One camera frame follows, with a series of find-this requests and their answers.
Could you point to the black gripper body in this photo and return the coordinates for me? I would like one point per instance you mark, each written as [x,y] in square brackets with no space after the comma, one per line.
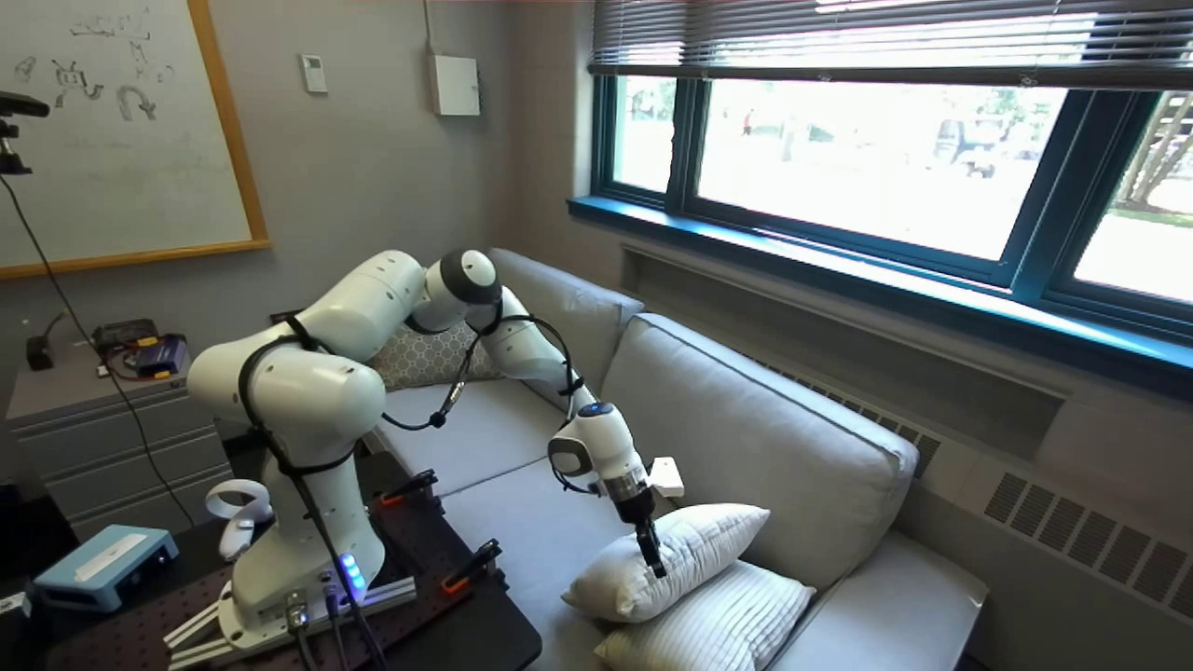
[640,509]

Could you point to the white striped pillow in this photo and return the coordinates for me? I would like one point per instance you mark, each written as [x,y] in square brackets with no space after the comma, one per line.
[709,618]
[673,559]

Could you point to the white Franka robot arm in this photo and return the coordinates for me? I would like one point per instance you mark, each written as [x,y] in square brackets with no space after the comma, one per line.
[310,396]

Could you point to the grey sofa seat cushion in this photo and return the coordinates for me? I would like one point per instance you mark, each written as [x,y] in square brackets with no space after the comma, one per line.
[487,430]
[536,534]

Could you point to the black robot table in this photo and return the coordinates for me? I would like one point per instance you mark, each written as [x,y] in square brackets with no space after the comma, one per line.
[487,626]

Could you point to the grey fabric sofa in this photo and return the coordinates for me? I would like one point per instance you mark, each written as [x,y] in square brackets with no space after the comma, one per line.
[897,608]

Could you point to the white VR controller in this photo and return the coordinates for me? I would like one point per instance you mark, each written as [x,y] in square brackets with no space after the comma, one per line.
[235,503]

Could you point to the wide blue framed window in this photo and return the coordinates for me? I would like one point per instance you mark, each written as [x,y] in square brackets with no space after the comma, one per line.
[871,161]

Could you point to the black device with orange parts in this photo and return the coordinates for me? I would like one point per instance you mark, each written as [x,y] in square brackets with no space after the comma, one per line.
[137,355]

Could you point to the dark window blinds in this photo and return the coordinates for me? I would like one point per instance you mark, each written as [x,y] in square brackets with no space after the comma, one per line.
[871,32]

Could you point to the light blue box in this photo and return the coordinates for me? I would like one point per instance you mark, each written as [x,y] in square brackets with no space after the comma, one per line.
[106,559]

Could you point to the grey drawer cabinet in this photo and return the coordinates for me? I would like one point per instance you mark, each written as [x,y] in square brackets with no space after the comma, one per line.
[88,433]

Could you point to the small black desk item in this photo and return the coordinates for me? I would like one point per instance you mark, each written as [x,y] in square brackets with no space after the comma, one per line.
[40,350]

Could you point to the wood framed whiteboard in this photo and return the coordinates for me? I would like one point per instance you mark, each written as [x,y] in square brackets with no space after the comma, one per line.
[115,135]

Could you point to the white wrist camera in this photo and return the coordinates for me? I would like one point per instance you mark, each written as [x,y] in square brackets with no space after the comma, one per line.
[670,479]

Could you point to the wall heater vent grille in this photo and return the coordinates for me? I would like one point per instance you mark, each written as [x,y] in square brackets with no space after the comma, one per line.
[1094,540]

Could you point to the white wall box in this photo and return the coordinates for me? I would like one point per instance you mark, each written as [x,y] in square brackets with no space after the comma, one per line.
[456,84]

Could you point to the white wall thermostat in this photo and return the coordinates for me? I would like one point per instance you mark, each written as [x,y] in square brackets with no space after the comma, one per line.
[316,73]

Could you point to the black camera on stand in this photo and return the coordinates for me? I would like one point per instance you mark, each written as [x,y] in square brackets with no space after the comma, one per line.
[19,111]

